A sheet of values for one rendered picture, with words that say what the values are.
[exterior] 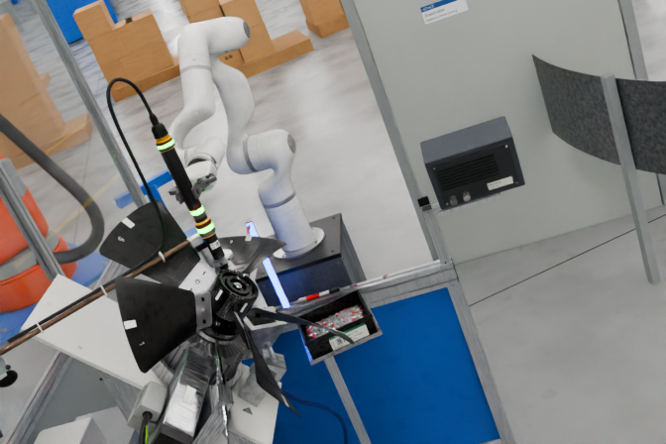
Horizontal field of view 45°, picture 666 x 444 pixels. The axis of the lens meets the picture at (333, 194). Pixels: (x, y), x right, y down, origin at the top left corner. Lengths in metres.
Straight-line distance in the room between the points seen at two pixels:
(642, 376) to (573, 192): 1.18
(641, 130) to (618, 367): 0.91
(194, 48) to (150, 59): 8.85
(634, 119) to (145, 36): 8.63
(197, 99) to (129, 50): 8.91
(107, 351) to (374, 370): 1.00
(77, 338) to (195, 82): 0.77
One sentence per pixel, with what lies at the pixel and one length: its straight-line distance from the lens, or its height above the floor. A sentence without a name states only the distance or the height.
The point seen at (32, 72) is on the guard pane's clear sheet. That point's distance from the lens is 3.19.
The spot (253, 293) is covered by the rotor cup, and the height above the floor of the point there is 1.19.
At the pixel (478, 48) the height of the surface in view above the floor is 1.06.
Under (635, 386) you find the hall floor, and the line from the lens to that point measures 3.27.
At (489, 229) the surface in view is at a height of 0.14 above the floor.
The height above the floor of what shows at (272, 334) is 0.96.
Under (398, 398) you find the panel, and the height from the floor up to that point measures 0.39.
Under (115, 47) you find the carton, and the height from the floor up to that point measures 0.65.
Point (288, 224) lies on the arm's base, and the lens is 2.72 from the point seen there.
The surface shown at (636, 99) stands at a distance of 3.30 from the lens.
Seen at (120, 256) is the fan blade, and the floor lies 1.38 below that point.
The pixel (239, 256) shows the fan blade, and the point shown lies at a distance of 2.32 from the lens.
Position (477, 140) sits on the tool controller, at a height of 1.24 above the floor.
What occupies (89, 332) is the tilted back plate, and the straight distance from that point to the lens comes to 2.19.
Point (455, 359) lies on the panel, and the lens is 2.78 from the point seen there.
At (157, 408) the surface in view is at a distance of 1.97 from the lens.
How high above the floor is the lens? 2.14
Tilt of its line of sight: 23 degrees down
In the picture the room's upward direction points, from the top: 22 degrees counter-clockwise
